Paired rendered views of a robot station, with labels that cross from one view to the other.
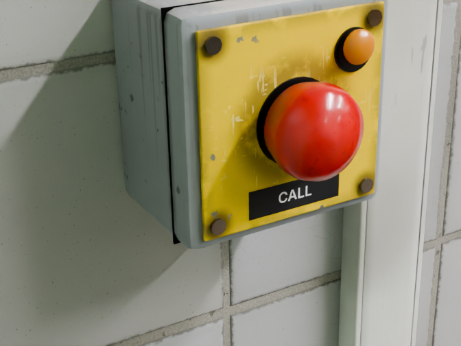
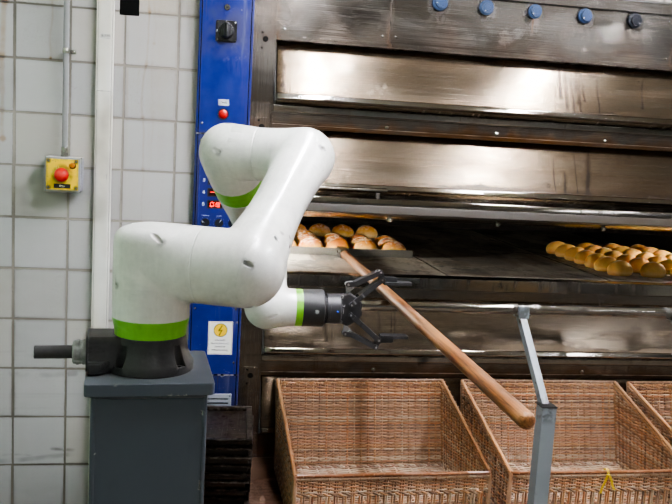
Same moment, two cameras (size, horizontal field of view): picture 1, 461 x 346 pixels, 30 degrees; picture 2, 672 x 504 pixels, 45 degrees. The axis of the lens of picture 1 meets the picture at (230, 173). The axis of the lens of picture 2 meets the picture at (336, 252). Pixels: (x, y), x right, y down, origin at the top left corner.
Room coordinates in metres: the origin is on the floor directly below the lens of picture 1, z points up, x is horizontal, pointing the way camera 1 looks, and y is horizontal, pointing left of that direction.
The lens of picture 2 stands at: (-1.62, -1.56, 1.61)
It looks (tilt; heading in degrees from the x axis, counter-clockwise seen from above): 8 degrees down; 19
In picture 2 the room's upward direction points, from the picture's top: 3 degrees clockwise
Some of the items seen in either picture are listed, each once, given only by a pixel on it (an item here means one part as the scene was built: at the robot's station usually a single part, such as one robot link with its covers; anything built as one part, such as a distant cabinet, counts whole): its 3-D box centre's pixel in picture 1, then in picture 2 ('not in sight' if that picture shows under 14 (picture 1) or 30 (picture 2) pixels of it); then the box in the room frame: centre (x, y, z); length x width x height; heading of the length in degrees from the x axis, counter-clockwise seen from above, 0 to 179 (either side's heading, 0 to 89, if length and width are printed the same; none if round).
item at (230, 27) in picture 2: not in sight; (226, 22); (0.57, -0.41, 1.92); 0.06 x 0.04 x 0.11; 119
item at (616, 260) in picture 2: not in sight; (631, 258); (1.80, -1.59, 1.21); 0.61 x 0.48 x 0.06; 29
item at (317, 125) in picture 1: (309, 128); (61, 174); (0.32, -0.03, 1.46); 0.04 x 0.04 x 0.04; 29
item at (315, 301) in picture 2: not in sight; (313, 307); (0.24, -0.85, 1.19); 0.12 x 0.06 x 0.09; 29
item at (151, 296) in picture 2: not in sight; (159, 278); (-0.43, -0.82, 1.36); 0.16 x 0.13 x 0.19; 98
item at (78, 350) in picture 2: not in sight; (116, 349); (-0.46, -0.76, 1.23); 0.26 x 0.15 x 0.06; 123
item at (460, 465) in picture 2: not in sight; (375, 446); (0.62, -0.93, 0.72); 0.56 x 0.49 x 0.28; 120
